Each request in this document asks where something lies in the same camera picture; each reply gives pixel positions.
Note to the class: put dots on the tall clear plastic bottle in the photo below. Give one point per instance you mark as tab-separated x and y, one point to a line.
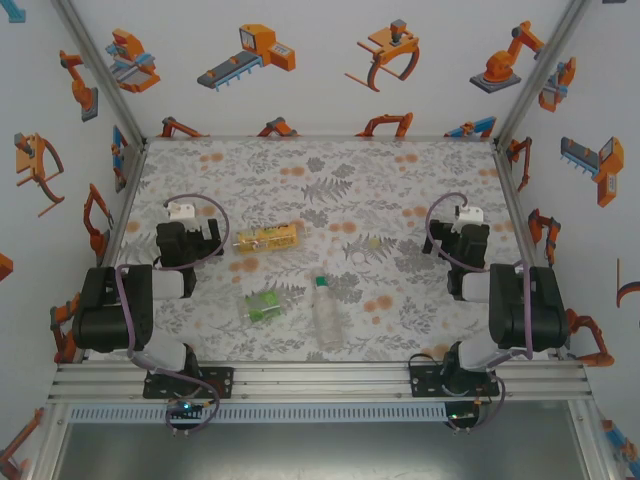
327	320

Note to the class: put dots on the translucent white bottle cap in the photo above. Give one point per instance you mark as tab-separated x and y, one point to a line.
354	258

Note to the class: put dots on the pale yellow bottle cap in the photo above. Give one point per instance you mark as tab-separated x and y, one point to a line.
374	243

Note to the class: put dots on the aluminium table edge rail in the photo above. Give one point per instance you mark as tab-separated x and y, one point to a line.
127	200
320	137
515	210

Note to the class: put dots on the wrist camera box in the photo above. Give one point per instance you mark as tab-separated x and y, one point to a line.
181	212
470	216

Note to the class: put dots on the small lit circuit board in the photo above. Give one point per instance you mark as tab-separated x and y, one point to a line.
182	407
460	415

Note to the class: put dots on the wide aluminium extrusion beam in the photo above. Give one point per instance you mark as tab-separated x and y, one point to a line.
320	382

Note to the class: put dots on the aluminium frame leg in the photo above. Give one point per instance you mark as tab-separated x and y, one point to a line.
50	445
590	440

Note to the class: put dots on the short green label bottle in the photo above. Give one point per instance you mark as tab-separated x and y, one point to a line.
265	302

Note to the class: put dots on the leaf pattern table cloth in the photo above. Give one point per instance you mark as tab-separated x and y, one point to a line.
320	190

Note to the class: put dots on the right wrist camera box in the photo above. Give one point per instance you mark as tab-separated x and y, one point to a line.
470	216

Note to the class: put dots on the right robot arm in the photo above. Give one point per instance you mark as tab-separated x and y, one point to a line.
547	320

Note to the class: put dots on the yellow label plastic bottle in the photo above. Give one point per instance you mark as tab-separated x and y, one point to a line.
270	240

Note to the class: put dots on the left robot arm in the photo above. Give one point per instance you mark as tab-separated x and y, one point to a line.
100	320

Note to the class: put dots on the grey metal panel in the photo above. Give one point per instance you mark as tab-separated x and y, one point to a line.
320	450

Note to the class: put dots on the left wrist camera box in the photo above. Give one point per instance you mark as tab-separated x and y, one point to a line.
181	212

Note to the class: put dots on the aluminium frame post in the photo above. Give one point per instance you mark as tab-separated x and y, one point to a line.
100	75
540	75

